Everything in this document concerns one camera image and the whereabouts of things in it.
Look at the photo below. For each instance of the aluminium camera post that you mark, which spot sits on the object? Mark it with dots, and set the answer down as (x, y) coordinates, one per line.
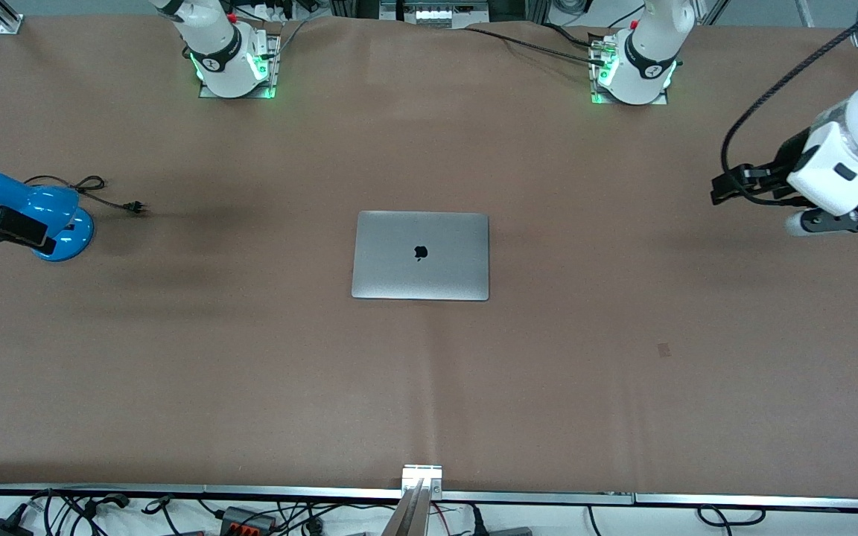
(415, 506)

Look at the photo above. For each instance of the aluminium frame profile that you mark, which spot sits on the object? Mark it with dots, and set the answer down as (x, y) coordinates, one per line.
(6, 18)

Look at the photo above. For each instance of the dark grey box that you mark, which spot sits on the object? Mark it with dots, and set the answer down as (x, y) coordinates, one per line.
(507, 531)

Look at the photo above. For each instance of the black power adapter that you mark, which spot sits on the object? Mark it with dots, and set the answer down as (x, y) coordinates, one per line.
(1, 527)

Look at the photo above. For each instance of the brown table cover mat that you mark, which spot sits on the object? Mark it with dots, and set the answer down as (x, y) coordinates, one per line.
(250, 372)

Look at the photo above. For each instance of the black orange connector box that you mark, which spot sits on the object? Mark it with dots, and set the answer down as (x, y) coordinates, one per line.
(249, 519)

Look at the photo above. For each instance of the grey control box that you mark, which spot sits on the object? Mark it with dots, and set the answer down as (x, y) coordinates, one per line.
(433, 13)

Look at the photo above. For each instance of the grey aluminium laptop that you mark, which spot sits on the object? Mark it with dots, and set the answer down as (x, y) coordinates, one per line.
(420, 257)

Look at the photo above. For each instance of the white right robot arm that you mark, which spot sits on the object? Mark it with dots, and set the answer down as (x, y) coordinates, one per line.
(217, 45)

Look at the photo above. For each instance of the aluminium table edge strip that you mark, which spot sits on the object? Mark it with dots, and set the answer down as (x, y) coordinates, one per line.
(548, 496)

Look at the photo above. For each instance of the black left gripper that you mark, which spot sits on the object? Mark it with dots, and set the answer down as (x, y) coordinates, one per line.
(788, 158)

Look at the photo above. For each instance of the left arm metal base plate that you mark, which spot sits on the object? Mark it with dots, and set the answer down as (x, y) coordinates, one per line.
(597, 95)

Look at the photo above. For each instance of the blue desk lamp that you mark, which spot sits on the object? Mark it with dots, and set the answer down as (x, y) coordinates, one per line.
(64, 216)

